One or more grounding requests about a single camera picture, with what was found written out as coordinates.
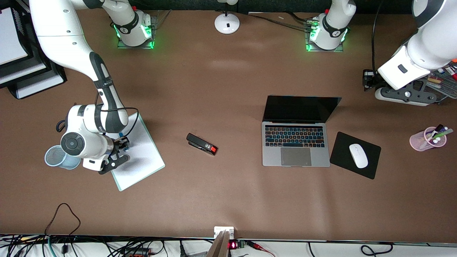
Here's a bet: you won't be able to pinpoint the red wire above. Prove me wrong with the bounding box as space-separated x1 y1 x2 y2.
246 241 276 257

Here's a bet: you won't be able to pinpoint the green marker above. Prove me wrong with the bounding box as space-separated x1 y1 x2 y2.
430 128 454 141

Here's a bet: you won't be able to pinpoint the white round-base stand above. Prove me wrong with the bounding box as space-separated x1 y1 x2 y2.
215 0 240 35

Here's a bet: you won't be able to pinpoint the black cable bundle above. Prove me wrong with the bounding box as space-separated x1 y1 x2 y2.
248 12 316 32

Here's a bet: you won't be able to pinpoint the silver laptop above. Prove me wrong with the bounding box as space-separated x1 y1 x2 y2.
262 95 342 168

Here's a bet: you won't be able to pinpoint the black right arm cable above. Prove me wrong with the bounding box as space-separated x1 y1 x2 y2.
94 91 140 143

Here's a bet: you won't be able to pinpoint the black mouse pad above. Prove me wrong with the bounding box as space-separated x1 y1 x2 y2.
330 131 382 180

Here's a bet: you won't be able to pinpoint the white paper sheet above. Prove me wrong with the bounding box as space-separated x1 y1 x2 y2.
0 7 30 66
16 71 65 99

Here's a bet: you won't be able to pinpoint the white computer mouse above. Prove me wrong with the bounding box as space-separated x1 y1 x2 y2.
349 143 369 169

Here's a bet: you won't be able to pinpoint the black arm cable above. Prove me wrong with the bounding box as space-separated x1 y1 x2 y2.
94 91 140 143
371 0 386 74

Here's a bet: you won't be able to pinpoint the clear plastic stand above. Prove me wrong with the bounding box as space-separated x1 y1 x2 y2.
152 10 172 30

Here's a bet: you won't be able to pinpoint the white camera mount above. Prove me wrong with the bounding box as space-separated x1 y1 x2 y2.
207 226 235 257

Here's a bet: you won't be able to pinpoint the blue mesh pen cup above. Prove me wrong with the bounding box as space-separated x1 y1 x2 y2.
44 145 82 170

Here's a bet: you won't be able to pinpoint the coiled black cable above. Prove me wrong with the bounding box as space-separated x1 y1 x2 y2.
360 243 394 257

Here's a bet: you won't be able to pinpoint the black stapler with red end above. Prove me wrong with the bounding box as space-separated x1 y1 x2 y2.
186 133 218 156

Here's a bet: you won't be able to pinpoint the pink mesh pen cup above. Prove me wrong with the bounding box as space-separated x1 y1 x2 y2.
410 127 447 152

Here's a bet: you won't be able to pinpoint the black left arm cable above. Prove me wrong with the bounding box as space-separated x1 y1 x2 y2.
371 0 386 74

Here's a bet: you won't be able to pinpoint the metal mesh desk tray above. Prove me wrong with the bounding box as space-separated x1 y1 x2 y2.
427 59 457 105

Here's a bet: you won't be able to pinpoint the white clipboard with metal clip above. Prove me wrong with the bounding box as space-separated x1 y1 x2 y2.
110 112 166 192

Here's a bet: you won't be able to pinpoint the black stacked paper tray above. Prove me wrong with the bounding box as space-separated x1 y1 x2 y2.
0 0 67 100

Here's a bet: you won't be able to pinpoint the tangled black cables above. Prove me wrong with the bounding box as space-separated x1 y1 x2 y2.
0 234 215 257

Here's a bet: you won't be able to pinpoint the black looped cable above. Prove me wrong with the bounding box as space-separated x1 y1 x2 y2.
44 203 81 255

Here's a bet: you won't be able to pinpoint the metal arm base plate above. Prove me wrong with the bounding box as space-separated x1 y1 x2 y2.
117 15 156 49
305 20 346 53

